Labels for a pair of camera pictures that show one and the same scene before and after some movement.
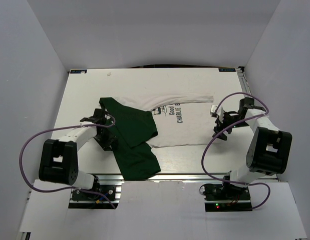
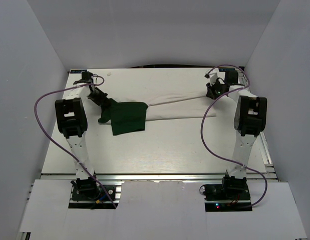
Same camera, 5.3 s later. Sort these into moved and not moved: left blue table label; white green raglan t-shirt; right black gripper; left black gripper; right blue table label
Moved: white green raglan t-shirt; right black gripper; left black gripper
Not moved: left blue table label; right blue table label
